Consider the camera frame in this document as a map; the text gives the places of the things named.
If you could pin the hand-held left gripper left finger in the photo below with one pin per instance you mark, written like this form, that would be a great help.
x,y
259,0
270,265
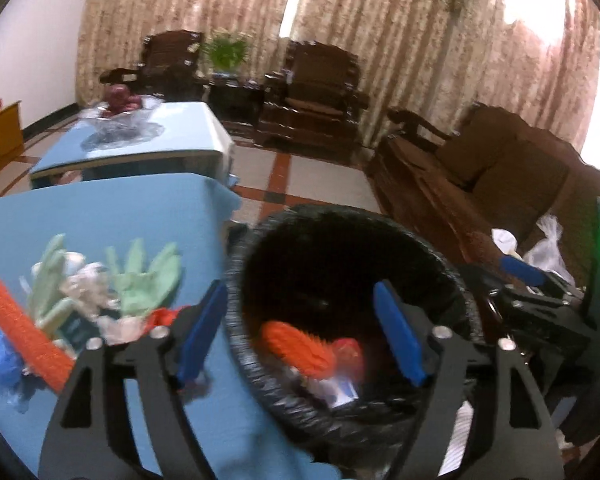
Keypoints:
x,y
200,335

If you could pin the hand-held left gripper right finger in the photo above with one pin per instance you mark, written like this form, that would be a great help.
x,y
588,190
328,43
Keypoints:
x,y
397,332

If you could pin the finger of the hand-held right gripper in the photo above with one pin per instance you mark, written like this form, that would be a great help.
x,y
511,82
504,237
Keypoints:
x,y
540,320
522,269

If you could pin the small red net scrap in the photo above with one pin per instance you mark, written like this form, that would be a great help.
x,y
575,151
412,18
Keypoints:
x,y
164,316

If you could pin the red plastic wrapper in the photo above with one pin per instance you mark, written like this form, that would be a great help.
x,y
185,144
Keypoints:
x,y
349,357

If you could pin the white and blue paper scrap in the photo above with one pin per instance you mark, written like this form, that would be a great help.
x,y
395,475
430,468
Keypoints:
x,y
342,394

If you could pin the orange foam net sleeve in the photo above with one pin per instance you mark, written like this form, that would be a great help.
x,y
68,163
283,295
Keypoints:
x,y
20,330
295,347

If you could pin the black lined trash bin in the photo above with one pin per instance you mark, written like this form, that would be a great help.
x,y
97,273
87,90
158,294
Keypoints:
x,y
330,245

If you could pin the dark small packet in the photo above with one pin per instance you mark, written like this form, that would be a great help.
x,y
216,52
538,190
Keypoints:
x,y
80,332

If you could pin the clear plastic wrap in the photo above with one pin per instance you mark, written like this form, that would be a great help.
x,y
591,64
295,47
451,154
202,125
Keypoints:
x,y
87,285

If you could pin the clear plastic bag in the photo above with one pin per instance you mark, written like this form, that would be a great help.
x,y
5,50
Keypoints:
x,y
547,250

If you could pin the white bowl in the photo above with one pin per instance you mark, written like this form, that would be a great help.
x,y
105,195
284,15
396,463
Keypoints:
x,y
505,241

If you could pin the dark wooden sofa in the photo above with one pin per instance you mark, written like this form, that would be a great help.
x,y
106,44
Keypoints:
x,y
505,170

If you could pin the blue tablecloth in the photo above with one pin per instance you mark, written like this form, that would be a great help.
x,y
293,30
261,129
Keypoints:
x,y
130,210

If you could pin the coffee table with blue cloth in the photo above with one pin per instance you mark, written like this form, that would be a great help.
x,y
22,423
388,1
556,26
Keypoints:
x,y
185,132

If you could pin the clear glass fruit bowl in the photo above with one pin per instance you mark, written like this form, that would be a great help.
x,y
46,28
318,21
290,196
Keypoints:
x,y
130,130

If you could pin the dark wooden side table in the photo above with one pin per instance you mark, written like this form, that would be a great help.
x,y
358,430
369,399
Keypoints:
x,y
235,100

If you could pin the dark red fruit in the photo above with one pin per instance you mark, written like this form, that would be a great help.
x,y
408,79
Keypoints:
x,y
120,100

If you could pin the beige patterned curtain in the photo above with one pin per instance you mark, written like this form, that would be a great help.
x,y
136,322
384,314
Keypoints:
x,y
405,35

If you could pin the cushioned dark wooden armchair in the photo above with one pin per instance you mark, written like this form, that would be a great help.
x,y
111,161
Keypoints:
x,y
320,80

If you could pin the slatted dark wooden armchair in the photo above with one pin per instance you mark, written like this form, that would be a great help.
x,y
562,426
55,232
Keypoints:
x,y
170,60

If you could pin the green potted plant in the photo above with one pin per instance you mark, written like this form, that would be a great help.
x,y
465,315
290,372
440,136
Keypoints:
x,y
225,52

